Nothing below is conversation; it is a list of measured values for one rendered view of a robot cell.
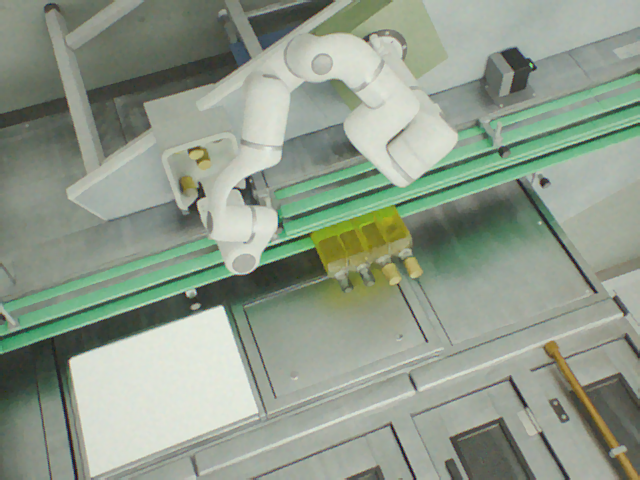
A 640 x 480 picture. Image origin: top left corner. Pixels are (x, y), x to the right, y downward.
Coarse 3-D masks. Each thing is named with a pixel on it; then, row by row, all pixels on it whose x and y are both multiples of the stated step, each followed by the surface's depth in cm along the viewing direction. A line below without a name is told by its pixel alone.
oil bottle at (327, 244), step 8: (312, 232) 190; (320, 232) 189; (328, 232) 189; (312, 240) 193; (320, 240) 187; (328, 240) 187; (336, 240) 187; (320, 248) 186; (328, 248) 186; (336, 248) 186; (320, 256) 189; (328, 256) 185; (336, 256) 185; (344, 256) 184; (328, 264) 184; (336, 264) 183; (344, 264) 184; (328, 272) 186; (336, 272) 184
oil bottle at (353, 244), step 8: (336, 224) 191; (344, 224) 191; (352, 224) 191; (336, 232) 190; (344, 232) 189; (352, 232) 189; (344, 240) 188; (352, 240) 188; (360, 240) 188; (344, 248) 187; (352, 248) 186; (360, 248) 186; (352, 256) 185; (360, 256) 185; (368, 256) 185; (352, 264) 185; (360, 264) 185; (368, 264) 187
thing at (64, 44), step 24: (120, 0) 209; (144, 0) 209; (336, 0) 174; (48, 24) 218; (96, 24) 210; (72, 48) 213; (72, 72) 205; (72, 96) 201; (96, 144) 192; (96, 168) 186
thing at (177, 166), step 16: (192, 144) 167; (208, 144) 179; (224, 144) 181; (176, 160) 179; (192, 160) 181; (224, 160) 186; (176, 176) 184; (192, 176) 186; (208, 176) 188; (176, 192) 178; (192, 192) 186; (208, 192) 186
